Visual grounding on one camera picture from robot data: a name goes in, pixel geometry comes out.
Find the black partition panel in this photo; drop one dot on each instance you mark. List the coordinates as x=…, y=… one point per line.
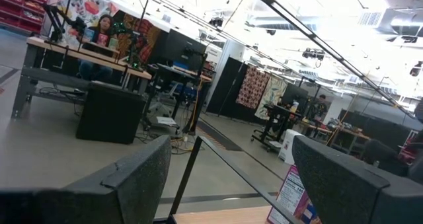
x=228, y=88
x=380, y=125

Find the black monitor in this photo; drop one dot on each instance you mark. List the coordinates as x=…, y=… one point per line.
x=178, y=49

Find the leaf pattern curtain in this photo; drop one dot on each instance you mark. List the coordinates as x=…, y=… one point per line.
x=272, y=92

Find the black overhead frame beam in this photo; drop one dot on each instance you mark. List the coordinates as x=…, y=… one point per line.
x=312, y=37

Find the white column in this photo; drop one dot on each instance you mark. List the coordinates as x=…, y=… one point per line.
x=228, y=52

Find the black background robot arm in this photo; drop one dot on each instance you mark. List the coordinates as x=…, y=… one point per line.
x=79, y=24
x=133, y=52

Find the orange patterned curtain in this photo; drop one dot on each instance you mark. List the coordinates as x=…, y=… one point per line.
x=148, y=39

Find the wooden background table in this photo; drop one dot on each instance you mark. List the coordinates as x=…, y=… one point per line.
x=347, y=131

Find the purple Raisin Bran cereal box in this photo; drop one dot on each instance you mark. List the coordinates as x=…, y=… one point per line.
x=291, y=197

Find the black chair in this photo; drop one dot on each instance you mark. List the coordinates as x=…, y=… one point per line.
x=380, y=154

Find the black ceiling camera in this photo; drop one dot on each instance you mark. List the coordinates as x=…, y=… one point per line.
x=313, y=53
x=216, y=22

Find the wooden table with grey legs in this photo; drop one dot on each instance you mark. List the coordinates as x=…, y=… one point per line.
x=49, y=76

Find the red shelving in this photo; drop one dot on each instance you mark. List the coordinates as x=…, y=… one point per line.
x=20, y=6

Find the black cart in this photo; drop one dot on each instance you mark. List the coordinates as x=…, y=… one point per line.
x=277, y=113

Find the white ceiling vent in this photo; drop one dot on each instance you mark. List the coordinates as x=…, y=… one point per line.
x=370, y=18

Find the white sign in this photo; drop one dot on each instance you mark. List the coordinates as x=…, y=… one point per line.
x=287, y=148

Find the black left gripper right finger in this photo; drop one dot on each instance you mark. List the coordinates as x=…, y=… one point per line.
x=347, y=197

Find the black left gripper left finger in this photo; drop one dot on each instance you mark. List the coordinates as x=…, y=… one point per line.
x=99, y=204

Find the person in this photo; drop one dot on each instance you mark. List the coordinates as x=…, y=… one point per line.
x=102, y=35
x=319, y=108

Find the colourful floral curtain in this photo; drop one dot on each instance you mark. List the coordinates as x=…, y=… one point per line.
x=86, y=6

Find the brown floral curtain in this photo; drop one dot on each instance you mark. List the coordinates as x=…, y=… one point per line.
x=252, y=87

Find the black box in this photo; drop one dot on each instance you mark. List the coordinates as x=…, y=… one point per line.
x=109, y=115

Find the wooden shelf with black frame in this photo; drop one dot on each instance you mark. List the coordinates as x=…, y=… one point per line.
x=224, y=217

